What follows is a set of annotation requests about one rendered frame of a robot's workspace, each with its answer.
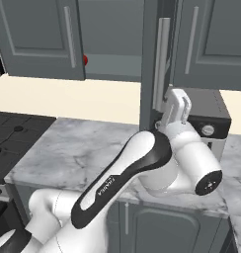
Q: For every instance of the black hob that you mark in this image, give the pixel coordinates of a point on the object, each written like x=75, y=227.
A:
x=17, y=141

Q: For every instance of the open grey cabinet interior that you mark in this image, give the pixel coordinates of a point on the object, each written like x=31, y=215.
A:
x=112, y=36

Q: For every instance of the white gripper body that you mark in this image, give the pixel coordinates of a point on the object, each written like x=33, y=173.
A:
x=176, y=106

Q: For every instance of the grey upper cabinet door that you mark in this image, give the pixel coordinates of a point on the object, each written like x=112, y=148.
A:
x=218, y=42
x=37, y=36

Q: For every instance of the grey lower cabinet door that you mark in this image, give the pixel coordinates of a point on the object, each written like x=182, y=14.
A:
x=172, y=230

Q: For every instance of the black and silver countertop appliance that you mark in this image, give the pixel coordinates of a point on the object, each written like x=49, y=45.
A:
x=209, y=108

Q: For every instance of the red round object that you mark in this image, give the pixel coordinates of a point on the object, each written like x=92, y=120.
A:
x=85, y=60

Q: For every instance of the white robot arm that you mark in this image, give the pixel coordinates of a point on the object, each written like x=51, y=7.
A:
x=125, y=166

